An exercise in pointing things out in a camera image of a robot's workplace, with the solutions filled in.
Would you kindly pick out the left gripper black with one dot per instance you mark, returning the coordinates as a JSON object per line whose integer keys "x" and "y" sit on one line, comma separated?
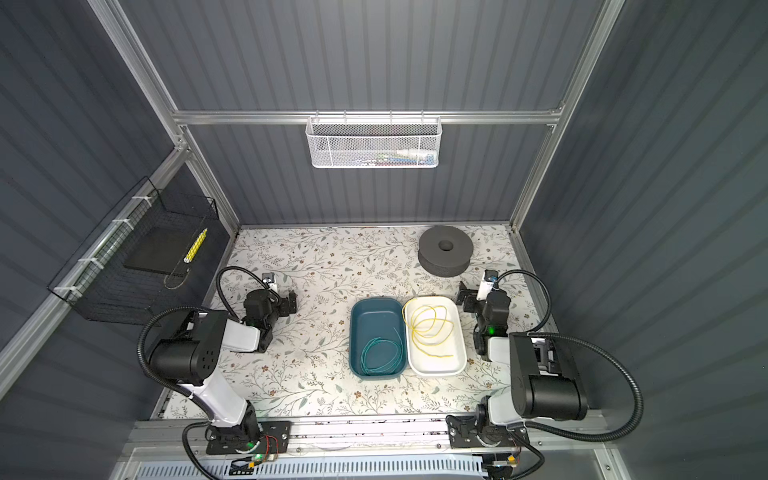
{"x": 283, "y": 303}

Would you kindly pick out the white vented cover strip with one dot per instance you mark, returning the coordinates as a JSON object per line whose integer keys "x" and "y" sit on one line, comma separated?
{"x": 368, "y": 467}

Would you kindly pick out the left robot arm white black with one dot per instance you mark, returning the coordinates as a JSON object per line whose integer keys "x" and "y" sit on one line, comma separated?
{"x": 180, "y": 349}

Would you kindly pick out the items in white basket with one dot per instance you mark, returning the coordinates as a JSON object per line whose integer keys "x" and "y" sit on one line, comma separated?
{"x": 403, "y": 157}

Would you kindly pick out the teal plastic tray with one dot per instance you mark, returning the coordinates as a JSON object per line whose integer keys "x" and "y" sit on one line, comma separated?
{"x": 377, "y": 339}

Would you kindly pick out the white wire wall basket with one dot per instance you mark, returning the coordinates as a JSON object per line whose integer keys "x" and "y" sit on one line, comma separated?
{"x": 337, "y": 144}

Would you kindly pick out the white plastic tray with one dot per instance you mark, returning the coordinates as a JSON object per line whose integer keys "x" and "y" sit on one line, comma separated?
{"x": 434, "y": 336}

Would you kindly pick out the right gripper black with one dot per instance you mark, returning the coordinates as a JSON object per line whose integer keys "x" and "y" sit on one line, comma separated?
{"x": 471, "y": 303}

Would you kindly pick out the black flat pad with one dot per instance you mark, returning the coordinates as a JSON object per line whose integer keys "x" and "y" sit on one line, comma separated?
{"x": 160, "y": 251}

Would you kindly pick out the black wire wall basket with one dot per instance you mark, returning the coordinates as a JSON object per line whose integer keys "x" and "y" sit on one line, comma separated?
{"x": 97, "y": 286}

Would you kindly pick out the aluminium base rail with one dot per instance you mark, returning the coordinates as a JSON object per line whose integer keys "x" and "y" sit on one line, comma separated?
{"x": 322, "y": 436}

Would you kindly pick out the grey foam spool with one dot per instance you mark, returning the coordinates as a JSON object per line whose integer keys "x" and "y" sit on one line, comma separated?
{"x": 445, "y": 251}

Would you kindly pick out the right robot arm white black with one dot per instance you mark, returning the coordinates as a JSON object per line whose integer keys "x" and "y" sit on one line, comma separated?
{"x": 545, "y": 382}

